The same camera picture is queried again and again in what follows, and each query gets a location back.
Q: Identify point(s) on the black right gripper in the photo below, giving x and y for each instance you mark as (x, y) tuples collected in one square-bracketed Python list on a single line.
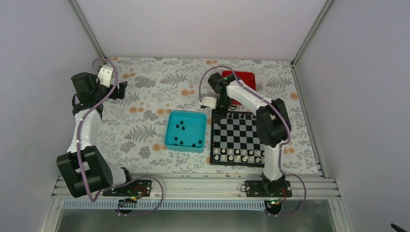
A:
[(221, 114)]

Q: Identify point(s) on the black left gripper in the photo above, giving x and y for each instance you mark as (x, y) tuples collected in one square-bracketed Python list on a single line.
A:
[(121, 93)]

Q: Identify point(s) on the teal plastic tray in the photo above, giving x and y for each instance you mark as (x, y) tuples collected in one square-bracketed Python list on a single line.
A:
[(186, 131)]

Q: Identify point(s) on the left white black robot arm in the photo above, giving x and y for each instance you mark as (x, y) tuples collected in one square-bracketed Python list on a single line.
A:
[(83, 167)]

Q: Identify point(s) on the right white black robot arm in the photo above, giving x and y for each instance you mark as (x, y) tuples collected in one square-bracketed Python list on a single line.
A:
[(273, 126)]

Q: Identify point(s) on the black white chess board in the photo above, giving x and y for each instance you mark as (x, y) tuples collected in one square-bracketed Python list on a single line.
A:
[(236, 133)]

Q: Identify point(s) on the white chess pieces row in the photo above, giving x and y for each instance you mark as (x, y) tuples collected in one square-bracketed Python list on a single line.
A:
[(230, 155)]

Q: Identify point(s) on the red plastic tray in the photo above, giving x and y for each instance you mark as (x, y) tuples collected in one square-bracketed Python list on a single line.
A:
[(246, 81)]

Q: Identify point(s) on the floral patterned table mat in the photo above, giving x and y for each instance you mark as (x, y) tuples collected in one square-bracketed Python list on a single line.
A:
[(133, 129)]

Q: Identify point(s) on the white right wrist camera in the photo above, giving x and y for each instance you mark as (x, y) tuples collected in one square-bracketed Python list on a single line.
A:
[(208, 102)]

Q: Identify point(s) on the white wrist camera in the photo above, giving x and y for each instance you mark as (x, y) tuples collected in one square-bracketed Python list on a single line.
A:
[(104, 75), (208, 102)]

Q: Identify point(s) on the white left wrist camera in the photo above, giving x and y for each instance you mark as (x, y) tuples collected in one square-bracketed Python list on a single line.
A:
[(104, 75)]

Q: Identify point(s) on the aluminium corner frame post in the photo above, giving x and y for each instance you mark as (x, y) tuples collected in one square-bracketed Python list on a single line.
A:
[(87, 28)]

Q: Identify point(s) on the aluminium rail frame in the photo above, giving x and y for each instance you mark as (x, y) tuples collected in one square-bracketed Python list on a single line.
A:
[(202, 203)]

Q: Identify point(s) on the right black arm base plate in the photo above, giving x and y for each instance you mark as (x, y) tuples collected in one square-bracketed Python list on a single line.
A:
[(258, 188)]

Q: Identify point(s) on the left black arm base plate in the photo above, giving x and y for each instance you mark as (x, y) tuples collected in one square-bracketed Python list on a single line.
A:
[(135, 189)]

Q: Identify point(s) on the right aluminium corner post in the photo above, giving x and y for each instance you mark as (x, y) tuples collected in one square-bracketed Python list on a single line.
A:
[(319, 19)]

